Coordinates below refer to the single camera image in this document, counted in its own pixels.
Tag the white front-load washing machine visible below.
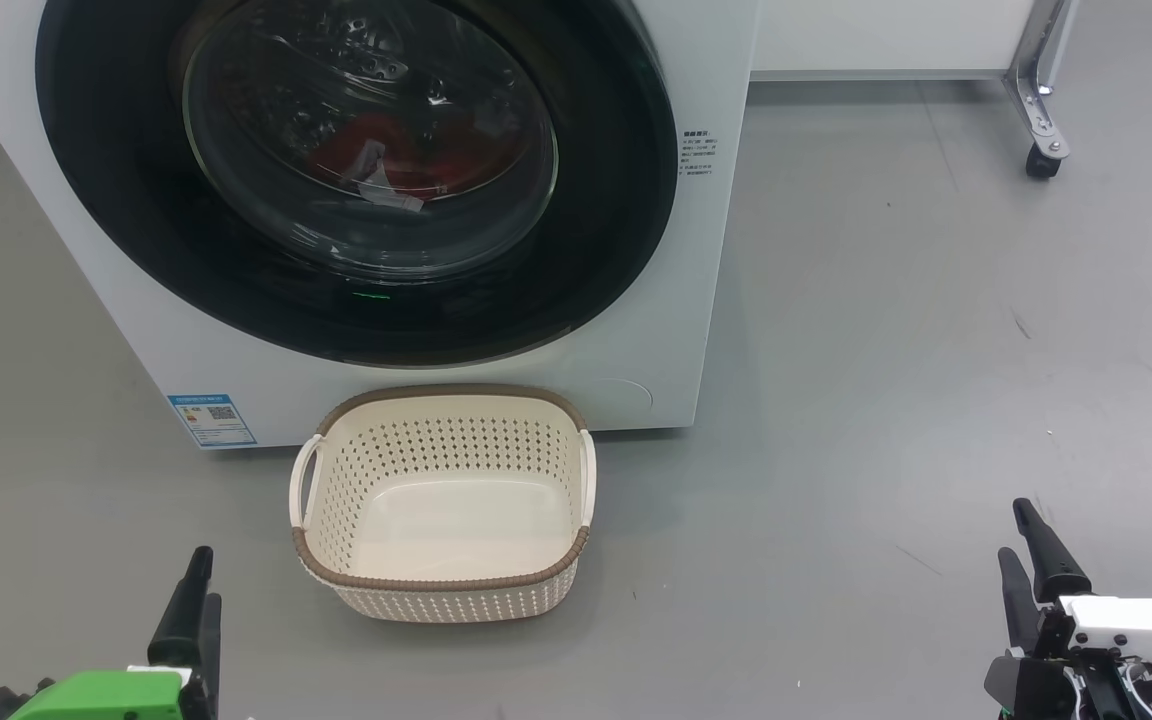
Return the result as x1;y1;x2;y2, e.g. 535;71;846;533
0;0;762;451

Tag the metal frame leg with caster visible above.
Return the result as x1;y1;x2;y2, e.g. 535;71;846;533
1004;0;1079;181

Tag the grey washing machine door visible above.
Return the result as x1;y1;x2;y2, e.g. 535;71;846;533
34;0;679;369

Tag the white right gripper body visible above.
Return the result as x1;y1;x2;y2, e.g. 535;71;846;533
984;595;1152;720

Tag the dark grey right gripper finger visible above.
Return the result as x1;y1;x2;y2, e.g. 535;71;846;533
998;547;1039;656
1013;498;1092;604

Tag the cream perforated laundry basket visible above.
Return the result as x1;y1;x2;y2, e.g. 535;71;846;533
288;384;597;624

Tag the small printed text sticker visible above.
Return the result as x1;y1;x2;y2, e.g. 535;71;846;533
679;128;719;179

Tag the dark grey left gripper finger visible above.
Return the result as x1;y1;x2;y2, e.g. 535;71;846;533
148;546;214;669
186;595;222;720

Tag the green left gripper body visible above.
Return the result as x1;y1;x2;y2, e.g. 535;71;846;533
6;667;187;720

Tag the white board panel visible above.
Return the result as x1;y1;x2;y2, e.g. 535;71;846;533
751;0;1037;81

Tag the red and white garment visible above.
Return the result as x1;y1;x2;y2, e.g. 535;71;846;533
314;108;522;203

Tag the blue energy label sticker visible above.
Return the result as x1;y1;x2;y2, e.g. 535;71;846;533
168;393;257;449

